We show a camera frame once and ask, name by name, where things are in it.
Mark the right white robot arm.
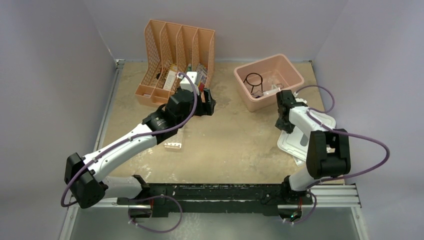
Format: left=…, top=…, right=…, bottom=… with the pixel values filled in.
left=275, top=90, right=351, bottom=204

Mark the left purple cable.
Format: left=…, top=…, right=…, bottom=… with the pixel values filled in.
left=60, top=72, right=200, bottom=233

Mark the clear test tube rack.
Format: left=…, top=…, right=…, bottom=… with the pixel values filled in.
left=163, top=127, right=185, bottom=150

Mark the white orange box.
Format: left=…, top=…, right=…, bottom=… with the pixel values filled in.
left=162, top=64, right=178, bottom=91

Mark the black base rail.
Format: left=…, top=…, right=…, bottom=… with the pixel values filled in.
left=117, top=175, right=314, bottom=219

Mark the white plastic bin lid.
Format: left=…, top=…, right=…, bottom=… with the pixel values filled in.
left=277, top=111, right=336, bottom=167

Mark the orange plastic file organizer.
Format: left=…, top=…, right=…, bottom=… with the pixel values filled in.
left=135, top=19, right=216, bottom=107

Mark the pink plastic bin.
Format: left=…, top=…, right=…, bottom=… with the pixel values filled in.
left=233, top=53, right=305, bottom=112

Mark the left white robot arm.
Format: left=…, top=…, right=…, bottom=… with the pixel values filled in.
left=60, top=72, right=216, bottom=209

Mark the black wire tripod stand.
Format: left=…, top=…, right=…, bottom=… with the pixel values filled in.
left=243, top=72, right=264, bottom=99

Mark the aluminium frame rail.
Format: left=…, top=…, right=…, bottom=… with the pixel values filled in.
left=79, top=183, right=361, bottom=209

